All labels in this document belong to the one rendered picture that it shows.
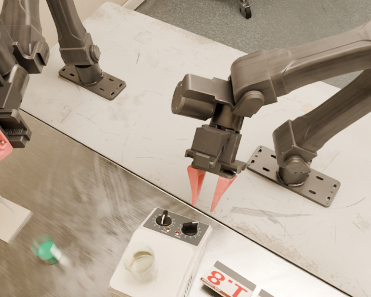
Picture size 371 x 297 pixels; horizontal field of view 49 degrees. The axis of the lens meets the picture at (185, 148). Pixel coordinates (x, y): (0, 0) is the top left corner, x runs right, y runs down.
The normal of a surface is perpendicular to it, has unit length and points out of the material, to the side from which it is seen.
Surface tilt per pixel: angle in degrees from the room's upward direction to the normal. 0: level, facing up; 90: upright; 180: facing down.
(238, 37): 0
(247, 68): 18
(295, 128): 53
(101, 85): 0
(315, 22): 0
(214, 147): 41
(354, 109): 88
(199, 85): 26
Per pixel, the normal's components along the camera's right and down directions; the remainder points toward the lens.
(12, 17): -0.08, -0.15
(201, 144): -0.31, 0.07
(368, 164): -0.07, -0.57
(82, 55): -0.04, 0.79
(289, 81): 0.23, 0.71
